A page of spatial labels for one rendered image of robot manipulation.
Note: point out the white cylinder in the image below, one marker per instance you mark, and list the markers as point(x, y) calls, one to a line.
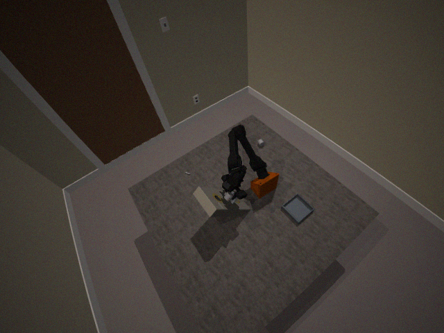
point(228, 196)

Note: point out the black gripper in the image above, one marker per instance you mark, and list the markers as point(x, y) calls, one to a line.
point(240, 194)

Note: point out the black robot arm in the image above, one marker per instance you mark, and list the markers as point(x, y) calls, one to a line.
point(234, 159)

